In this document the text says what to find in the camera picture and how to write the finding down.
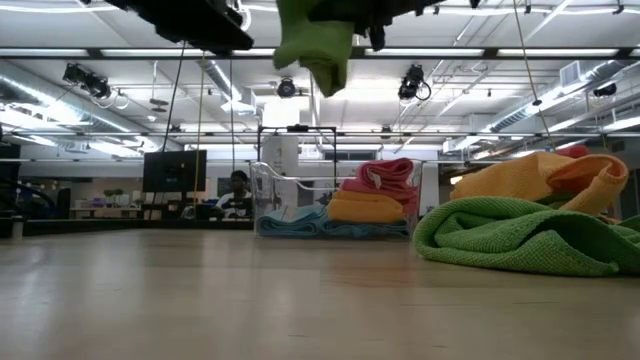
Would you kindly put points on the white ceiling vent unit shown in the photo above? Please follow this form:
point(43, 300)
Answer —
point(572, 74)

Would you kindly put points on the silver ceiling air duct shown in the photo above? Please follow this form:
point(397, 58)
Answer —
point(220, 80)

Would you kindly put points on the clear plastic bin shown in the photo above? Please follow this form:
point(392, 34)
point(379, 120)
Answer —
point(265, 172)

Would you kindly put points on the red object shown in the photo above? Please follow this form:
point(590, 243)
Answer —
point(575, 150)

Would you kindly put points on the black monitor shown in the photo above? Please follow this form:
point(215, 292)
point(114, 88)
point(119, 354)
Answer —
point(175, 170)

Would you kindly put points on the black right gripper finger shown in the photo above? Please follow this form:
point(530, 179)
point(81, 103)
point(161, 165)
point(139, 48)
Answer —
point(377, 37)

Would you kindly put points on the green microfiber towel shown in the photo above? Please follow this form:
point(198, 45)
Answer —
point(315, 45)
point(525, 240)

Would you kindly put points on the background work desk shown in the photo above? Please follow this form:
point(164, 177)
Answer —
point(100, 210)

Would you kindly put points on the black overhead frame beam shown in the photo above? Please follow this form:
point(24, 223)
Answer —
point(550, 52)

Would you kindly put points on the orange microfiber towel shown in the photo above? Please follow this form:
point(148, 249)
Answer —
point(365, 210)
point(510, 180)

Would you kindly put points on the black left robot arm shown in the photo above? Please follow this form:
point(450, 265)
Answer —
point(7, 175)

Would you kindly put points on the person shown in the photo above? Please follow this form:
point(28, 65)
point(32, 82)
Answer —
point(237, 192)

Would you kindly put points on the black ceiling dome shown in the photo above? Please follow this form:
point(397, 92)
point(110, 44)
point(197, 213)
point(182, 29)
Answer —
point(605, 90)

